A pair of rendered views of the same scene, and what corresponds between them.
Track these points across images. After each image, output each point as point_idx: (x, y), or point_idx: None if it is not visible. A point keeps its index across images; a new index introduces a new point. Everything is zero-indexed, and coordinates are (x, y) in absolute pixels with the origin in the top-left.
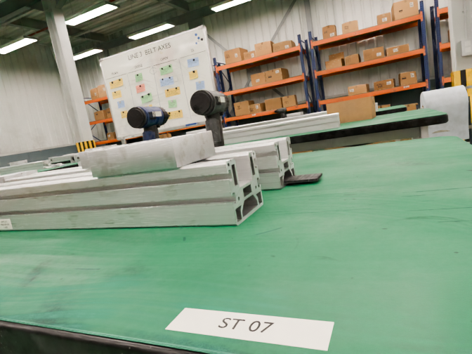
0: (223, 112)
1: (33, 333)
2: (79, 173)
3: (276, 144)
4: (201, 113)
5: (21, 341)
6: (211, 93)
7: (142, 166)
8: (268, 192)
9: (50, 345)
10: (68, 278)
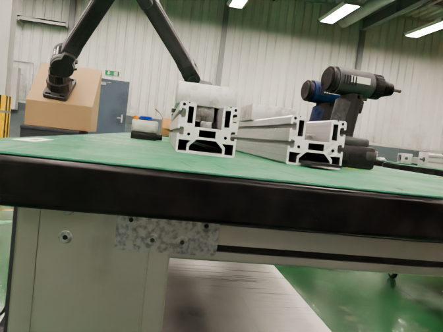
0: (360, 95)
1: None
2: None
3: (298, 118)
4: (325, 89)
5: None
6: (340, 70)
7: (175, 101)
8: (273, 162)
9: None
10: (93, 139)
